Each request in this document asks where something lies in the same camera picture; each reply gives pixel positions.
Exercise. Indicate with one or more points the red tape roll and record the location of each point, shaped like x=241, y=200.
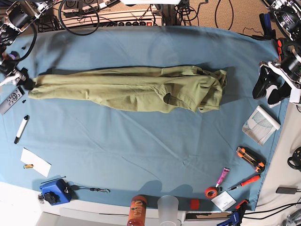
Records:
x=211, y=192

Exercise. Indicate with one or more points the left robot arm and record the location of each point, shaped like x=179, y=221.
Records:
x=287, y=16

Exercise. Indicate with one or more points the translucent plastic cup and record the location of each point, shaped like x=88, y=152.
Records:
x=167, y=210

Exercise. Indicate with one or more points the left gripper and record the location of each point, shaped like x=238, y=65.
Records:
x=286, y=75

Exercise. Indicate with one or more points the blue box with knob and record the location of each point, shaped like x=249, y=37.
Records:
x=56, y=192

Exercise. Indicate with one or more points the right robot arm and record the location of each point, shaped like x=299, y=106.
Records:
x=23, y=14

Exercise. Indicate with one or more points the small yellow battery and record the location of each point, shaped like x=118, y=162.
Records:
x=28, y=166

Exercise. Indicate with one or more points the grey remote control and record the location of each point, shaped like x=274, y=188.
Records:
x=11, y=100

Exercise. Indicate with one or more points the orange screwdriver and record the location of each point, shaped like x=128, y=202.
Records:
x=248, y=181

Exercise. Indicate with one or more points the white paper card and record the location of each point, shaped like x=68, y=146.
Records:
x=39, y=164

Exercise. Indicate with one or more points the blue table cloth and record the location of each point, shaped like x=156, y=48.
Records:
x=180, y=153

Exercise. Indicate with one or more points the white leaf pattern notebook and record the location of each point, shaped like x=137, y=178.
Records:
x=260, y=126

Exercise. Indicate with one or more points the olive green t-shirt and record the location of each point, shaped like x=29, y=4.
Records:
x=138, y=89

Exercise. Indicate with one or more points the orange black utility knife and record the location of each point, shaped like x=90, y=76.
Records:
x=251, y=157

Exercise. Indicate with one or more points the purple tape roll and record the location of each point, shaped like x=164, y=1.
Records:
x=13, y=57

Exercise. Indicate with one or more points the clear packaged barcode box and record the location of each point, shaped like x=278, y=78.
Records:
x=269, y=91

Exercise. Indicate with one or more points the black power strip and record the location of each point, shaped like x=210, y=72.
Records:
x=131, y=23

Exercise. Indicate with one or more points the black zip tie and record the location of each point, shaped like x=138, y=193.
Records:
x=53, y=179

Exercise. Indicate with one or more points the pink glue tube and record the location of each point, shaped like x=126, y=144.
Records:
x=224, y=173

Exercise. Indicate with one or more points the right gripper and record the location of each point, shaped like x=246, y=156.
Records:
x=16, y=77

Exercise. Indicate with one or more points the white square card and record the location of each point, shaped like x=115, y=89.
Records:
x=223, y=201

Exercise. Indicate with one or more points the white black marker pen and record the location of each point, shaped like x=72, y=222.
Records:
x=21, y=128

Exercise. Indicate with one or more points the orange black tool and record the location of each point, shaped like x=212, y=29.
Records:
x=279, y=50

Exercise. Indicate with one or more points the orange drink bottle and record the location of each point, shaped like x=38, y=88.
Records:
x=137, y=213

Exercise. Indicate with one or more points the blue orange clamp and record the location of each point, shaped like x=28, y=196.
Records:
x=235, y=218

